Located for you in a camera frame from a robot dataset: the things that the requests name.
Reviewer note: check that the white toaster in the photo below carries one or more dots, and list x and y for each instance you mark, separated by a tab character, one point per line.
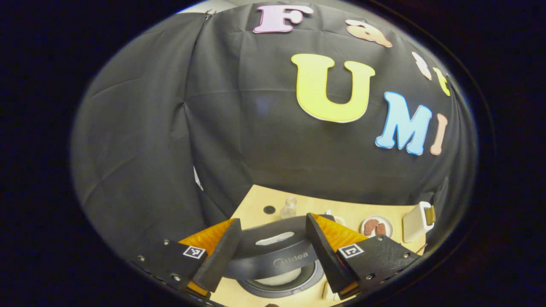
413	224

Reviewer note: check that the white round plate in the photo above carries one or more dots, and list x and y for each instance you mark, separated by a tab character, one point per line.
386	219

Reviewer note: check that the brown toast slice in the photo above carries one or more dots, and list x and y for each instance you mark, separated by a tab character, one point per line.
431	215

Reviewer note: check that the red meat piece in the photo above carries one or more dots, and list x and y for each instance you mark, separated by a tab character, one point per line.
370	227
381	229

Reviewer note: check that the black table grommet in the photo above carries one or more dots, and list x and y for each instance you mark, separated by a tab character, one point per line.
269	209

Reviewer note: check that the grey and silver rice cooker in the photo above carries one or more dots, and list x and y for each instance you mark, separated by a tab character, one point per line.
273	256

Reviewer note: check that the clear glass dish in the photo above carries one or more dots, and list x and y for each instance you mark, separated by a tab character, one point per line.
329	292

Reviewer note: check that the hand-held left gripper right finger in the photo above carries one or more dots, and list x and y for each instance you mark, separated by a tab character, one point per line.
324	251

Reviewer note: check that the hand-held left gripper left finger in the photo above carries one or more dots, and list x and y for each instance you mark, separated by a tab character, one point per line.
222	256

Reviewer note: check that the small clear glass bottle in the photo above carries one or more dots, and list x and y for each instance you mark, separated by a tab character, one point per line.
289	209

